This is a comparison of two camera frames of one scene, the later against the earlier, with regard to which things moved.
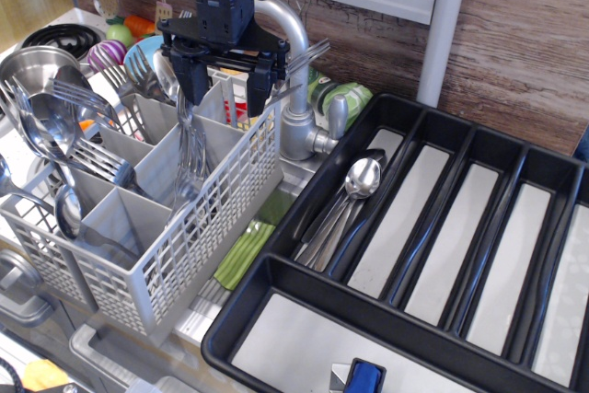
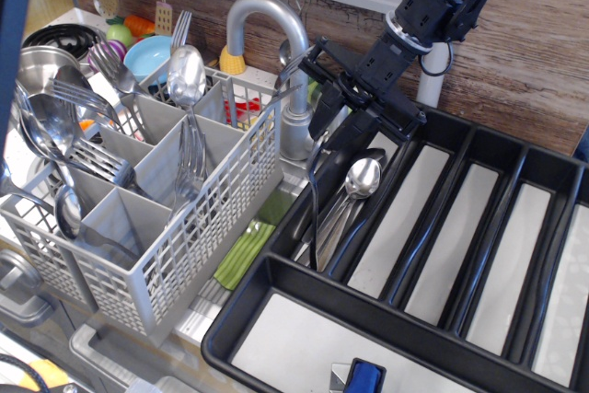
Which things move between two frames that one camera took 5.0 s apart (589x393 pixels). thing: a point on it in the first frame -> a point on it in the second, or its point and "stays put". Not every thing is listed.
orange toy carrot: x=139 y=27 stays put
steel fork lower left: x=112 y=167 stays put
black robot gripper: x=225 y=29 -> x=372 y=81
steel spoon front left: x=68 y=216 stays put
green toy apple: x=120 y=32 stays put
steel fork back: x=144 y=78 -> x=119 y=75
